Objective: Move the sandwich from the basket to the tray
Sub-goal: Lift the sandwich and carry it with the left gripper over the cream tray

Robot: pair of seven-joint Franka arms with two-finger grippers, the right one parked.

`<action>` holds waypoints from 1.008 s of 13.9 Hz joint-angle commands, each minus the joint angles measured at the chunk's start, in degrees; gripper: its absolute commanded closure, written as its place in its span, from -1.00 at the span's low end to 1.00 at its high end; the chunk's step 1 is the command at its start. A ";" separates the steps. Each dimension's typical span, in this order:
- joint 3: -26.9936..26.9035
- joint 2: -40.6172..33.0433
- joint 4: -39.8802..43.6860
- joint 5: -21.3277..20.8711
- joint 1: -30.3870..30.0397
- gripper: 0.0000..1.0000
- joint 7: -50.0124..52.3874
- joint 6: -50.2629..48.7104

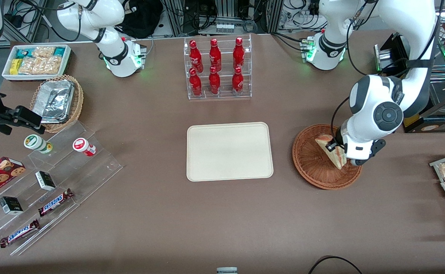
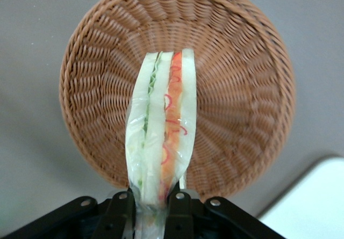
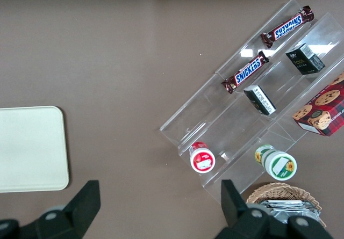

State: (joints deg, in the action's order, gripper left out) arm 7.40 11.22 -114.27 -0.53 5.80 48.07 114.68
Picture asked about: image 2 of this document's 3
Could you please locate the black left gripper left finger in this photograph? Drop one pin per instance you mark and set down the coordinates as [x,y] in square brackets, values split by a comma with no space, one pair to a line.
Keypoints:
[118,217]

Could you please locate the round brown wicker basket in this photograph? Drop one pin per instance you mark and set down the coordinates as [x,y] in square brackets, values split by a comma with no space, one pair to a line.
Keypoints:
[242,88]

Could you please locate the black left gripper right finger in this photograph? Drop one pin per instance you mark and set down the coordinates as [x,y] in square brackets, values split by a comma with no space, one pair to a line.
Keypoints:
[180,217]

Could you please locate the triangle sandwich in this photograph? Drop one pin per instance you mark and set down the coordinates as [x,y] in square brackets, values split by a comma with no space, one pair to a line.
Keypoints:
[161,131]

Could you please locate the beige plastic tray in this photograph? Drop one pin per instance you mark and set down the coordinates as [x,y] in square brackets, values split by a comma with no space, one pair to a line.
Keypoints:
[309,204]

